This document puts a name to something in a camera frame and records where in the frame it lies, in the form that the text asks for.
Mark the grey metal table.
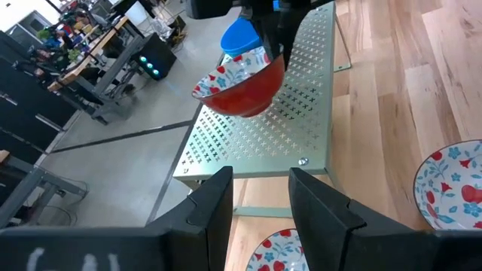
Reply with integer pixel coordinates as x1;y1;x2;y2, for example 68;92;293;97
0;149;90;229

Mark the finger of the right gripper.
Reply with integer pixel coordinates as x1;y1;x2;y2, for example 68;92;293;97
255;20;276;56
276;20;300;72

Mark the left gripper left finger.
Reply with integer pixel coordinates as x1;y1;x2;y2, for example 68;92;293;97
146;166;234;271

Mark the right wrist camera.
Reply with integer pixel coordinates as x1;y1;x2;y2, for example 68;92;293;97
186;0;242;20

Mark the green perforated metal riser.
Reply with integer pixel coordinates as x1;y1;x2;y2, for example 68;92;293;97
172;2;353;219

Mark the blue mini bowl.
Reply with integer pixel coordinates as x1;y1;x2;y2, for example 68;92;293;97
220;17;264;58

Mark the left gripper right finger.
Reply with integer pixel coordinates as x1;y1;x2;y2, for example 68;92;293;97
288;167;438;271

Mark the red floral mini bowl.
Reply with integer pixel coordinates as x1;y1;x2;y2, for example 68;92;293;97
191;47;286;118
245;228;310;271
413;139;482;231

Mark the black lit computer tower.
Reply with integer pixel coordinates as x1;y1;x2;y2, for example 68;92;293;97
130;32;178;82

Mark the black cabinet row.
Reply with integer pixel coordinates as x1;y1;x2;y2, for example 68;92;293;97
0;29;78;165

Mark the wooden top desk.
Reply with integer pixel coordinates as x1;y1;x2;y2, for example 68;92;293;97
47;14;148;125

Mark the black aluminium table frame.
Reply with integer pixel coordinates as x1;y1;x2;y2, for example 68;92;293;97
145;52;227;227

